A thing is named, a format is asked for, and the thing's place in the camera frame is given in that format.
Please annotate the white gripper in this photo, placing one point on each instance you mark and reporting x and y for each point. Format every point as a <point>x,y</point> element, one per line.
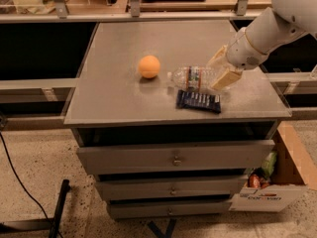
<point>244,54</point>

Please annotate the clear plastic water bottle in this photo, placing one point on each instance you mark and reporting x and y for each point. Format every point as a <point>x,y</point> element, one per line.
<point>192,77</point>

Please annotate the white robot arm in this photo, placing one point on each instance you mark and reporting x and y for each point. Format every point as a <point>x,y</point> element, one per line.
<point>284,22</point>

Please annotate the dark blue rxbar wrapper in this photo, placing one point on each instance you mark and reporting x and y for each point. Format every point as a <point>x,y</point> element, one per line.
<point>198,101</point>

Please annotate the orange ball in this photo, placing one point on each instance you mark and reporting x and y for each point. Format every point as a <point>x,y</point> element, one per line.
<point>149,67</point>

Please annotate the top grey drawer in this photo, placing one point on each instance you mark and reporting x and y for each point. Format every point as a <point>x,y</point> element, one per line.
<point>194,156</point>

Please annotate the grey drawer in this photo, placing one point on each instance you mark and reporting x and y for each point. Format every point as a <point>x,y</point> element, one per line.
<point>194,156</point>
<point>167,209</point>
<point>129,189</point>

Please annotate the grey drawer cabinet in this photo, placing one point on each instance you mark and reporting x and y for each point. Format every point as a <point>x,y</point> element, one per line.
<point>113,105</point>

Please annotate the green snack bag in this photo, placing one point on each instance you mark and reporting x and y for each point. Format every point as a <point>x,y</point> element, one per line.
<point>268,164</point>

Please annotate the orange snack packet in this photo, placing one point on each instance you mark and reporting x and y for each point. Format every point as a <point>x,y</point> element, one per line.
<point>256,181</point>

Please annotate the middle grey drawer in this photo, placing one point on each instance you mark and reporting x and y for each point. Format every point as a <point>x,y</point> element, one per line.
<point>129,189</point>

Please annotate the cardboard box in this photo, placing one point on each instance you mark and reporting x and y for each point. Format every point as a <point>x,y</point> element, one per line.
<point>294,173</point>

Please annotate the bottom grey drawer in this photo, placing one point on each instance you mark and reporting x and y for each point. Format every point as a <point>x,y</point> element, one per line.
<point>167,209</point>

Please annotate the grey metal shelf rail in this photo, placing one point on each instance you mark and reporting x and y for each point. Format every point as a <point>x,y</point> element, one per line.
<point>54,11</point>

